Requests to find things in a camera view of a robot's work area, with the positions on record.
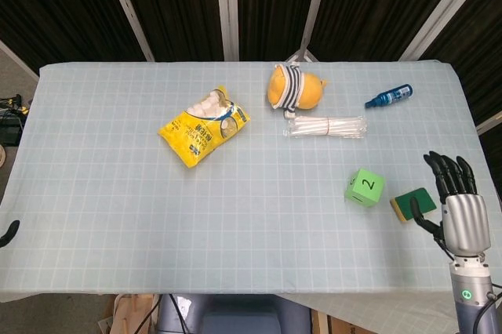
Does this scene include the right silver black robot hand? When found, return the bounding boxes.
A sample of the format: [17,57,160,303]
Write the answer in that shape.
[409,150,493,256]

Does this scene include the green cube with black numbers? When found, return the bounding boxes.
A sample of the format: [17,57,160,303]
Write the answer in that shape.
[344,168,387,208]

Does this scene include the light blue grid tablecloth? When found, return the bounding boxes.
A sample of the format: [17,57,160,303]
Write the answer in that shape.
[0,60,502,334]

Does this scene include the green and yellow sponge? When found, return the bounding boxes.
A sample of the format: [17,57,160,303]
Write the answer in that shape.
[389,187,438,223]

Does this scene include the brown cardboard box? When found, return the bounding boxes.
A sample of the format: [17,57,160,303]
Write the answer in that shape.
[311,308,393,334]

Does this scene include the bundle of clear wrapped straws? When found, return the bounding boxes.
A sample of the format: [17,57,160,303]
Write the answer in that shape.
[282,114,369,140]

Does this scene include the dark ribbed partition panel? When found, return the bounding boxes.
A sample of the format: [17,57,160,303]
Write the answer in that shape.
[112,0,227,62]
[415,0,502,170]
[237,0,323,62]
[0,0,147,76]
[308,0,472,62]

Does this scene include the yellow plush toy striped shirt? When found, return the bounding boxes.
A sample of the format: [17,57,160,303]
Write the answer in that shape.
[267,62,330,118]

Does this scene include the grey robot torso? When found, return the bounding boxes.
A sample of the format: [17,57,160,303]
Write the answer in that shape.
[156,293,313,334]

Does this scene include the yellow snack bag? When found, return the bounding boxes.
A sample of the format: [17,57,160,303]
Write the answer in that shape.
[158,84,251,170]

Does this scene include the white partition frame post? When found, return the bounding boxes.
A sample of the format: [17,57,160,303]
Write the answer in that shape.
[284,0,335,64]
[100,0,156,62]
[214,0,241,62]
[398,0,488,62]

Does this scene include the light wooden frame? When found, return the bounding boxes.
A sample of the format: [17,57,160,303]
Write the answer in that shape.
[97,293,162,334]

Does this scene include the black cables and equipment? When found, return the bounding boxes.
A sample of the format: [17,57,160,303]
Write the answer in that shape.
[0,93,31,147]

